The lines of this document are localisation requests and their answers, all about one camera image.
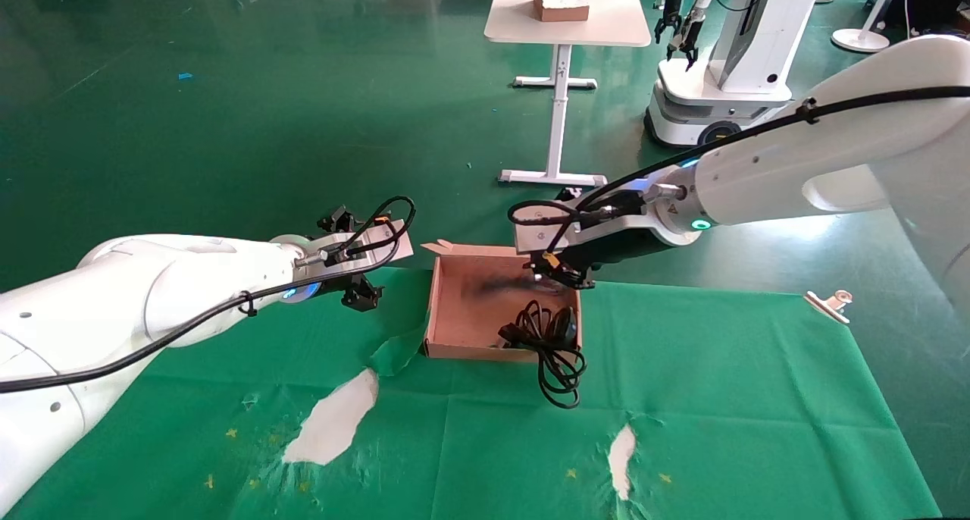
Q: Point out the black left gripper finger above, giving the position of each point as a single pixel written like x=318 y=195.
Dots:
x=335 y=219
x=362 y=292

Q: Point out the green table cloth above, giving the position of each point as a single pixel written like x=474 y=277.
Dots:
x=720 y=399

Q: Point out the white pedestal table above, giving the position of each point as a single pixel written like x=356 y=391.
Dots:
x=591 y=31

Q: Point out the white floor stand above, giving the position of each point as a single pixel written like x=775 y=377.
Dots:
x=860 y=41

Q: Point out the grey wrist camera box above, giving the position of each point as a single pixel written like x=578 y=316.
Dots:
x=379 y=251
x=538 y=236

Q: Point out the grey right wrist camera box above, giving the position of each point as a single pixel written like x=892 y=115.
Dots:
x=538 y=236

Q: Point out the white wheeled robot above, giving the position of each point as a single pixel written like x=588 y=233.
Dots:
x=727 y=73

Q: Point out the open brown cardboard box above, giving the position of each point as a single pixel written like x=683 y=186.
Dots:
x=462 y=315

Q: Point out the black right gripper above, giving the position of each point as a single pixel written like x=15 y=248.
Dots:
x=617 y=247

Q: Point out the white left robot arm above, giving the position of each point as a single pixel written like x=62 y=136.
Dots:
x=151 y=292

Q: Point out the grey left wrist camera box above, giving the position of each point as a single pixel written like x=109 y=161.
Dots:
x=379 y=251

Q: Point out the metal cloth clip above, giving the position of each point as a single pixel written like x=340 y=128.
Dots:
x=826 y=305

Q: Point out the small black distant gripper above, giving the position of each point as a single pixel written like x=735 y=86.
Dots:
x=686 y=44
x=668 y=26

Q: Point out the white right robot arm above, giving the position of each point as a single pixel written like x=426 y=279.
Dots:
x=796 y=171

